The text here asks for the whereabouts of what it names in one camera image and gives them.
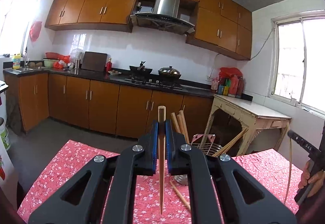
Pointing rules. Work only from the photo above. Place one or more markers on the dark red sauce bottle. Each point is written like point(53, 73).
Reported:
point(240, 87)

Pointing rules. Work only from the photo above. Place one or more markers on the person's right hand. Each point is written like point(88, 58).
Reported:
point(318, 179)

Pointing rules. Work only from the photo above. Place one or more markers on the plate with food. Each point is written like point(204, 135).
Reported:
point(114, 72)

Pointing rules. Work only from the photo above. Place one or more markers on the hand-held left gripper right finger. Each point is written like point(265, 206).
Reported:
point(168, 147)

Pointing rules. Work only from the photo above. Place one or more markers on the brown kitchen cabinets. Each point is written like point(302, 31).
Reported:
point(101, 5)
point(104, 107)

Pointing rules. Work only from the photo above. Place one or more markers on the red hanging bag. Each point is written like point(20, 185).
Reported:
point(35, 31)

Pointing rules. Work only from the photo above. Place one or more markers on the green yellow box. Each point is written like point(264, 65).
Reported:
point(224, 88)

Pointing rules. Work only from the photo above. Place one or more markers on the steel range hood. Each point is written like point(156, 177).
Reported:
point(165, 14)

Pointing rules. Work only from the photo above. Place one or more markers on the red floral tablecloth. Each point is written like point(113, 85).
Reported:
point(63, 158)

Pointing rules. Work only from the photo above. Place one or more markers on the black wok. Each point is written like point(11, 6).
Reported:
point(141, 68)

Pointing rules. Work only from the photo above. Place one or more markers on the steel sink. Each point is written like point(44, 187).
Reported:
point(28, 69)

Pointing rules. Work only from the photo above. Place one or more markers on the metal pan with lid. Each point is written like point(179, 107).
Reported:
point(169, 73)

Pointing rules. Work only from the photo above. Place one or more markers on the white appliance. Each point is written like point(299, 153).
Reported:
point(5, 163)

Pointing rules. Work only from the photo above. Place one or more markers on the red basin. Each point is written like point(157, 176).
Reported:
point(52, 55)

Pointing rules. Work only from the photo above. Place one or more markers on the yellow detergent bottle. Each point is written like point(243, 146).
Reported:
point(17, 62)

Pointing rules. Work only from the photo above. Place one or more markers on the wooden chopstick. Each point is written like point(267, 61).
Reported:
point(161, 114)
point(232, 144)
point(184, 125)
point(181, 127)
point(175, 121)
point(181, 197)
point(233, 140)

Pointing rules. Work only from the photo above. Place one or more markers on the green basin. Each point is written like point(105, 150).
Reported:
point(49, 62)

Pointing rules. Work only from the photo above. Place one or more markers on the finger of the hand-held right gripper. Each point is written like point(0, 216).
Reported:
point(302, 144)

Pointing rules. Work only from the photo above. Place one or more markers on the brown upper kitchen cabinets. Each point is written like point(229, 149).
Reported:
point(101, 5)

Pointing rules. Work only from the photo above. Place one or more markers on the cream wooden side table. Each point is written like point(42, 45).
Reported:
point(254, 112)

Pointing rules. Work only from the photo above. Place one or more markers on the steel cup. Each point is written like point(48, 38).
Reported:
point(77, 66)

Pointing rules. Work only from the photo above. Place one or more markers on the black kitchen countertop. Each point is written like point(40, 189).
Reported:
point(193, 88)

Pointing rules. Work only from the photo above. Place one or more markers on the white plastic bucket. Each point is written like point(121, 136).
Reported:
point(4, 135)

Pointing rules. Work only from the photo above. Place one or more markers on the brown lower kitchen cabinets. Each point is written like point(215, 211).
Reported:
point(104, 107)

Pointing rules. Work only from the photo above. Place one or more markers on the small red bottle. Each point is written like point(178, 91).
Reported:
point(109, 66)

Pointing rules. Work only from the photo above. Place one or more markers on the metal faucet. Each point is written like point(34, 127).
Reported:
point(26, 59)

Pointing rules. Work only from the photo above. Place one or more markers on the red plastic bag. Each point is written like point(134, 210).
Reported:
point(62, 61)
point(229, 71)

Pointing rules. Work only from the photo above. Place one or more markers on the black gas stove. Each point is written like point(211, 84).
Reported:
point(152, 83)

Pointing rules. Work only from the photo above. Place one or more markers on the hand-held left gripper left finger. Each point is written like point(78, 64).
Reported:
point(155, 147)

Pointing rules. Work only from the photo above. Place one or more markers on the dark rectangular cutting board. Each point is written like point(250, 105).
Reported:
point(94, 61)

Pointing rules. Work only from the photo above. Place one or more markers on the sliding glass window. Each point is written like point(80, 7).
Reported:
point(17, 10)
point(312, 61)

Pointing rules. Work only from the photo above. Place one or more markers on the pale condiment bottle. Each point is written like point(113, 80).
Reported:
point(214, 85)

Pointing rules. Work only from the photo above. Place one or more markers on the white plastic bag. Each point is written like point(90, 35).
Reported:
point(75, 54)

